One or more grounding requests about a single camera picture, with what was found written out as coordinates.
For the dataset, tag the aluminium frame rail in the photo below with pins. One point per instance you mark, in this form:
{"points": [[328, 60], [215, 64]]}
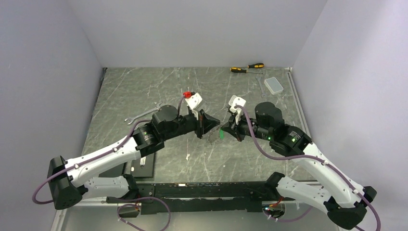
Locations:
{"points": [[297, 102]]}

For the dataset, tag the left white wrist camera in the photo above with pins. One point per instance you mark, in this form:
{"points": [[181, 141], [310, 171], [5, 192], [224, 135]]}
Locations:
{"points": [[194, 101]]}

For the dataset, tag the large silver wrench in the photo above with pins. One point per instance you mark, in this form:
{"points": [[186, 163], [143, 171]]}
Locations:
{"points": [[130, 120]]}

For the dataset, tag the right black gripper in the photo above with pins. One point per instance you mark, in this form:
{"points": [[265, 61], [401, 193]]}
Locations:
{"points": [[235, 130]]}

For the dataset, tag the black flat box near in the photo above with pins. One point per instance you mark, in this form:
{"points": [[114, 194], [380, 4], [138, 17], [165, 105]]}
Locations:
{"points": [[144, 167]]}

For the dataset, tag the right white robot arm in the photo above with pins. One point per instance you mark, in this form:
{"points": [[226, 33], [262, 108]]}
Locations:
{"points": [[344, 201]]}

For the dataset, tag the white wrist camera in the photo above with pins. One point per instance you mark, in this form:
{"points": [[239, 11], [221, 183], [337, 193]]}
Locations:
{"points": [[236, 104], [194, 101]]}

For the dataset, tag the small silver wrench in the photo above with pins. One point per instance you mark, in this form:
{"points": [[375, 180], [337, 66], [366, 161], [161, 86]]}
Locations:
{"points": [[259, 80]]}

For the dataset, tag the key with green tag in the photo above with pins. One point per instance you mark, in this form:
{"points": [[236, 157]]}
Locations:
{"points": [[221, 134]]}

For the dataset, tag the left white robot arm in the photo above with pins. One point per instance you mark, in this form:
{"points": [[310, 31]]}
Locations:
{"points": [[79, 178]]}

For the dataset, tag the clear plastic box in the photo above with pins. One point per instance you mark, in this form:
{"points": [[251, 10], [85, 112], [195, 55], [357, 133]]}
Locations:
{"points": [[273, 85]]}

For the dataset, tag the yellow black screwdriver lower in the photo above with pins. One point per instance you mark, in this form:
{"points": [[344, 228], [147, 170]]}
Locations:
{"points": [[240, 70]]}

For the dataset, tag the orange black screwdriver upper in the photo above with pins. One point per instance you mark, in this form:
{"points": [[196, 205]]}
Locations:
{"points": [[255, 66]]}

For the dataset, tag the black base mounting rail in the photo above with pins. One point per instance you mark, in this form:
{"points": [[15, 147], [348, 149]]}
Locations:
{"points": [[251, 196]]}

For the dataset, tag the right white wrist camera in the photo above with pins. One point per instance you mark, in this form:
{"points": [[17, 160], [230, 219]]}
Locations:
{"points": [[236, 104]]}

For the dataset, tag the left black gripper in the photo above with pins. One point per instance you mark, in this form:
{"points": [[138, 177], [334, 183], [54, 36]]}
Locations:
{"points": [[205, 123]]}

